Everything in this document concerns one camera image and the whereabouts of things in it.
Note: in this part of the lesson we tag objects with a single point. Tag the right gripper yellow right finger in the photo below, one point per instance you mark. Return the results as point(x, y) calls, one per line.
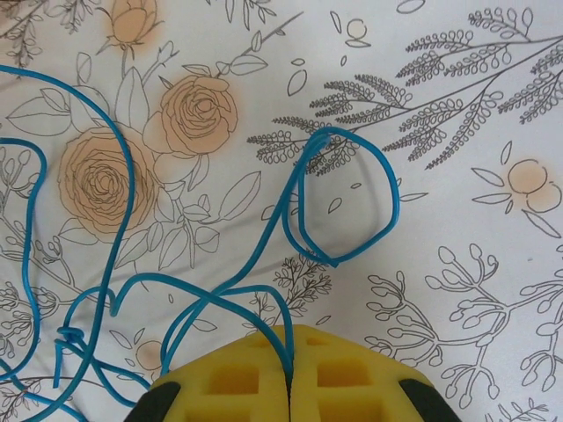
point(352, 387)

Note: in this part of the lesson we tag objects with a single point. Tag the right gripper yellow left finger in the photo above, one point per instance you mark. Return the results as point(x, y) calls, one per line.
point(228, 387)

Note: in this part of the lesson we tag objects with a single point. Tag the floral tablecloth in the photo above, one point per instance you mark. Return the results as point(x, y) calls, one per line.
point(440, 220)

